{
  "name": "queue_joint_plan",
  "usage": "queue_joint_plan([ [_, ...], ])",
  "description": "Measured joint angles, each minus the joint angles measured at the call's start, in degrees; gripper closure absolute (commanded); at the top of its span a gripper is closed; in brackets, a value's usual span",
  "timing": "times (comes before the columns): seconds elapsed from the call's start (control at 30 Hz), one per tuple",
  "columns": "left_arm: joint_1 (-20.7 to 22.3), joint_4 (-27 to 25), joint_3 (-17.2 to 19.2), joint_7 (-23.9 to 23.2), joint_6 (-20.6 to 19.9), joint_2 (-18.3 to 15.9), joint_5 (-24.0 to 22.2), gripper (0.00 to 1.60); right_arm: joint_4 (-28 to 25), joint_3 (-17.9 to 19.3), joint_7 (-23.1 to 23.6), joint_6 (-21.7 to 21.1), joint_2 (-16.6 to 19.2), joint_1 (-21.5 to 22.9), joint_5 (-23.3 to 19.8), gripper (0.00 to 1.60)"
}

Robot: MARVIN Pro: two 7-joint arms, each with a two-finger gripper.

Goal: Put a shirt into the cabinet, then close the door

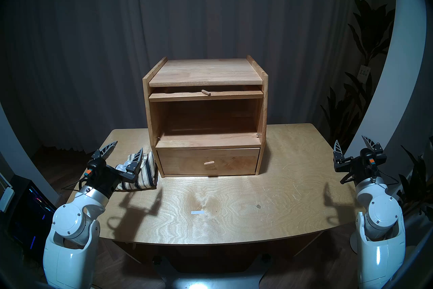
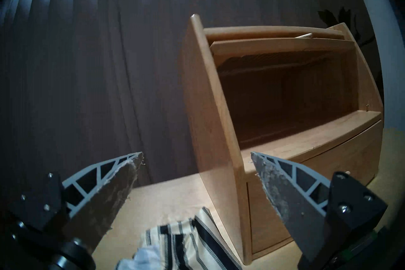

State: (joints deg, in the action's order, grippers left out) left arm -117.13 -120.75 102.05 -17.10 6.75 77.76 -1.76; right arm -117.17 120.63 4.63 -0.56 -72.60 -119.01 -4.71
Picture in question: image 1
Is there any black computer tower with lights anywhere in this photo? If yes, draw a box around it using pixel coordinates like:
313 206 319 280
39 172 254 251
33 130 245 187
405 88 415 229
7 175 59 259

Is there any tall dark leafy plant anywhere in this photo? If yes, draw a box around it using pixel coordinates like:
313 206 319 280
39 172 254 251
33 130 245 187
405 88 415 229
320 0 396 153

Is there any wooden cabinet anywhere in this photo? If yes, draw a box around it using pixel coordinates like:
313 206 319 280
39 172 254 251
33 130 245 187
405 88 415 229
142 55 269 178

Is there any small dark leafy plant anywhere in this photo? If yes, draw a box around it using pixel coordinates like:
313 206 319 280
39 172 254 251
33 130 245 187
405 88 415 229
396 136 433 222

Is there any thin black right gripper cable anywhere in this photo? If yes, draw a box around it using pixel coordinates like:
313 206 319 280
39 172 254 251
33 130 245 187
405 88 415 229
372 170 400 186

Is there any wooden flip door with peg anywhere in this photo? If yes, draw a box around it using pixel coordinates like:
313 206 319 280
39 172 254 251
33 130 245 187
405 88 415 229
149 86 264 103

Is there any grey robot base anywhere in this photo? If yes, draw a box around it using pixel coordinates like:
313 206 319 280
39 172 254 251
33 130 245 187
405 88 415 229
152 253 272 289

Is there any small white box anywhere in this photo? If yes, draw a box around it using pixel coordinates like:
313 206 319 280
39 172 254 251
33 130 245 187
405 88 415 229
0 186 16 213

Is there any cream dark striped shirt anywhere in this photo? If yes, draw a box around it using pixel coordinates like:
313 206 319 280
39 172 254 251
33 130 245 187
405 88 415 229
115 151 159 191

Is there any white curved arch panel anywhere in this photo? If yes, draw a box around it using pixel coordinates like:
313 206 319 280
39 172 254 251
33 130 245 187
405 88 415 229
0 102 59 205
343 0 428 197

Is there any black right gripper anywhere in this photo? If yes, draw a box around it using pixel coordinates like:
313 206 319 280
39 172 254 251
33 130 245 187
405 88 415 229
333 135 387 187

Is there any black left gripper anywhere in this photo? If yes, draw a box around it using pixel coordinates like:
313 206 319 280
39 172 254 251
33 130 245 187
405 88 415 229
82 141 144 198

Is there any thin black left gripper cable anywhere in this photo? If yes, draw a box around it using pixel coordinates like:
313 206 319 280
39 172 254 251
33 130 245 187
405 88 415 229
61 175 89 191

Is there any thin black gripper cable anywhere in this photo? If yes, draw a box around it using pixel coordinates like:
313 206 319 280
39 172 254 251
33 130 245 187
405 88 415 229
61 175 89 191
372 170 400 186

